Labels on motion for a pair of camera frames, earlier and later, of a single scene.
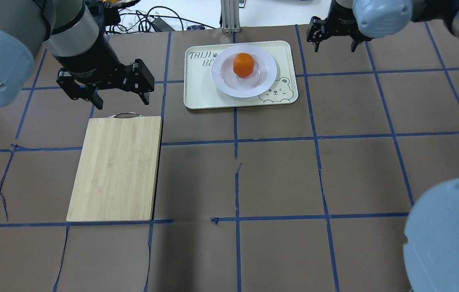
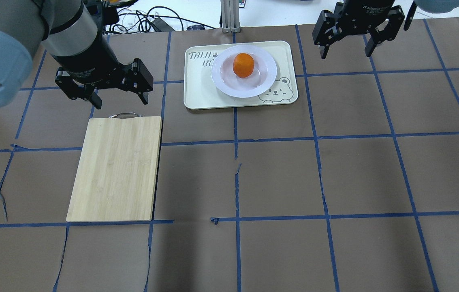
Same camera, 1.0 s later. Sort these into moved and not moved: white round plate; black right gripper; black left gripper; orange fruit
Moved: black right gripper
Not moved: orange fruit; black left gripper; white round plate
